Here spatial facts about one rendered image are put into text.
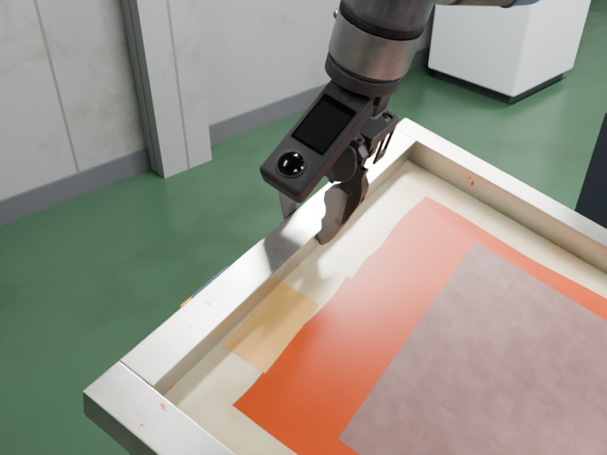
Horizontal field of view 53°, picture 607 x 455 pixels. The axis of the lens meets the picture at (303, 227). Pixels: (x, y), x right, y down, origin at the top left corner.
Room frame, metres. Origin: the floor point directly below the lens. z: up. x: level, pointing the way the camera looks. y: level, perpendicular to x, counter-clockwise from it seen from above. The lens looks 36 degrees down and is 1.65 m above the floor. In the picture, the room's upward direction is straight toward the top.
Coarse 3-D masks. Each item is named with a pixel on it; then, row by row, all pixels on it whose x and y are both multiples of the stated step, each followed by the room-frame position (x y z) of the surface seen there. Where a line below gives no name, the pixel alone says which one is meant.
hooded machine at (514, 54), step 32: (544, 0) 3.68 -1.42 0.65; (576, 0) 3.96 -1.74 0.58; (448, 32) 4.02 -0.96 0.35; (480, 32) 3.84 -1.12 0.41; (512, 32) 3.67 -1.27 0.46; (544, 32) 3.74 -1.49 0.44; (576, 32) 4.04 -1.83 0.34; (448, 64) 3.99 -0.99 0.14; (480, 64) 3.81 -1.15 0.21; (512, 64) 3.64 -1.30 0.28; (544, 64) 3.81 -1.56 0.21; (512, 96) 3.61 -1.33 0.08
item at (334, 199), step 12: (324, 192) 0.52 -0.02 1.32; (336, 192) 0.52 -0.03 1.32; (348, 192) 0.51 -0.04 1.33; (324, 204) 0.52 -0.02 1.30; (336, 204) 0.52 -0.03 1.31; (324, 216) 0.52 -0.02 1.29; (336, 216) 0.52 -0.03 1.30; (324, 228) 0.52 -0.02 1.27; (336, 228) 0.52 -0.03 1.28; (324, 240) 0.53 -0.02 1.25
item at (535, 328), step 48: (432, 240) 0.59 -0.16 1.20; (480, 240) 0.61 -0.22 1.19; (384, 288) 0.50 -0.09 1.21; (432, 288) 0.52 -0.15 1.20; (480, 288) 0.53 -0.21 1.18; (528, 288) 0.54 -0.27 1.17; (576, 288) 0.56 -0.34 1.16; (480, 336) 0.46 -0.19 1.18; (528, 336) 0.47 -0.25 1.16; (576, 336) 0.48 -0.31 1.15; (528, 384) 0.41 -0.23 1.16; (576, 384) 0.42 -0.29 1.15
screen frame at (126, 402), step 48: (384, 144) 0.72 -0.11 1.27; (432, 144) 0.74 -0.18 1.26; (480, 192) 0.69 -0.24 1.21; (528, 192) 0.68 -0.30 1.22; (288, 240) 0.51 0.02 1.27; (576, 240) 0.62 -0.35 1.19; (240, 288) 0.44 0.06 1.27; (192, 336) 0.37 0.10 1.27; (96, 384) 0.32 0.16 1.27; (144, 384) 0.32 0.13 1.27; (144, 432) 0.28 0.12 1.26; (192, 432) 0.29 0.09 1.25
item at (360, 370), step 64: (320, 320) 0.45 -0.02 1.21; (384, 320) 0.46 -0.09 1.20; (256, 384) 0.36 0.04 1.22; (320, 384) 0.37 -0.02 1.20; (384, 384) 0.38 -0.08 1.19; (448, 384) 0.39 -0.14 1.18; (320, 448) 0.31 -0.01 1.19; (384, 448) 0.32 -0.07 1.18; (448, 448) 0.33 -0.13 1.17; (512, 448) 0.34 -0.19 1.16; (576, 448) 0.35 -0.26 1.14
